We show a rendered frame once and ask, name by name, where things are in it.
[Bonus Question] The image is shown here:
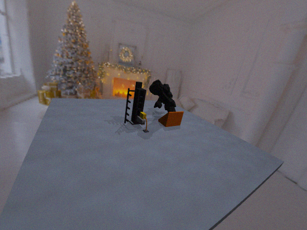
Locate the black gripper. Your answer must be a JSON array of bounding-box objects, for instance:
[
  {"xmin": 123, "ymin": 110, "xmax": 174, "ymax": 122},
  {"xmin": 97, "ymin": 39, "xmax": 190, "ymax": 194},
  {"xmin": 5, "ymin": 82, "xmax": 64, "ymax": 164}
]
[{"xmin": 154, "ymin": 97, "xmax": 164, "ymax": 108}]

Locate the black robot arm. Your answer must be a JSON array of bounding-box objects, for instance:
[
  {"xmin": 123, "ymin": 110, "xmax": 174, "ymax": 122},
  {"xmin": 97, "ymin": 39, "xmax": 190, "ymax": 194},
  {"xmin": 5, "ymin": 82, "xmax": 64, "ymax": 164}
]
[{"xmin": 149, "ymin": 80, "xmax": 176, "ymax": 112}]

